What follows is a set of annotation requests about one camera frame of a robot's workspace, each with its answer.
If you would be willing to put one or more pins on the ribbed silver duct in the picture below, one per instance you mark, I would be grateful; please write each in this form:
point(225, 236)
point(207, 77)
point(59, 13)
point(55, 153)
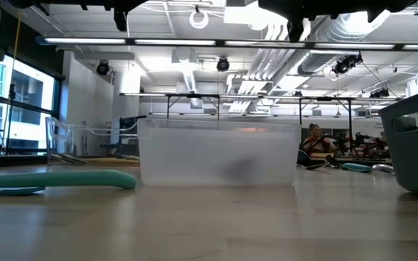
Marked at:
point(314, 63)

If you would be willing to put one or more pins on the black round ceiling spotlight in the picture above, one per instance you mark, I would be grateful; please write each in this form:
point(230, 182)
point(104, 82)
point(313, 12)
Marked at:
point(102, 68)
point(223, 64)

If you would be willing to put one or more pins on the white air duct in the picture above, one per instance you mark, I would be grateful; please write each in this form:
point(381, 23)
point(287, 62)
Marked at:
point(190, 78)

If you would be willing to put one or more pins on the black ceiling light cluster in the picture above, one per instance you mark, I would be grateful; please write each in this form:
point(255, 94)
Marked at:
point(343, 66)
point(379, 94)

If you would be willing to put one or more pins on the black monitor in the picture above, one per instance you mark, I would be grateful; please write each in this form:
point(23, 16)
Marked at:
point(127, 125)

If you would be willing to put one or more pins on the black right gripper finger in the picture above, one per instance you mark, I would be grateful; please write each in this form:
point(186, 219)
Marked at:
point(295, 29)

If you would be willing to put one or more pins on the large window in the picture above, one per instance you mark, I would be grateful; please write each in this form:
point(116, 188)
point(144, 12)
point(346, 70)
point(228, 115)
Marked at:
point(24, 105)

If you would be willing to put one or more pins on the black table clamp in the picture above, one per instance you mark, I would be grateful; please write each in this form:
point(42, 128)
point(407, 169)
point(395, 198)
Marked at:
point(333, 162)

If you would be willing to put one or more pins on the black aluminium rig frame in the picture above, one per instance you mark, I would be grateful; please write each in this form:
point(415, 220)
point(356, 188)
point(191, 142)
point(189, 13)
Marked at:
point(20, 159)

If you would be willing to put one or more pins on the clear plastic container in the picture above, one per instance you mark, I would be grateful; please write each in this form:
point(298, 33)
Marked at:
point(85, 145)

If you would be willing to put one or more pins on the black tripod stand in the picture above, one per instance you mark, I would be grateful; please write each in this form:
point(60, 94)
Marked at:
point(11, 108)

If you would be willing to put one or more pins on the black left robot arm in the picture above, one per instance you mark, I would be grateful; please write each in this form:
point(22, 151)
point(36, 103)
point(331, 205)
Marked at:
point(64, 3)

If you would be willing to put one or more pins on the long linear ceiling light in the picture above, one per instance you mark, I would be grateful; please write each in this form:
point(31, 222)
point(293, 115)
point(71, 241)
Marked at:
point(174, 42)

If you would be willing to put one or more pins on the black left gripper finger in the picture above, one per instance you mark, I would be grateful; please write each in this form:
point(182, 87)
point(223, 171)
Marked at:
point(120, 20)

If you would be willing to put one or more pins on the frosted plastic bin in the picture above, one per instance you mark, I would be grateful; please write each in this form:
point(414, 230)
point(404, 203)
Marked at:
point(216, 152)

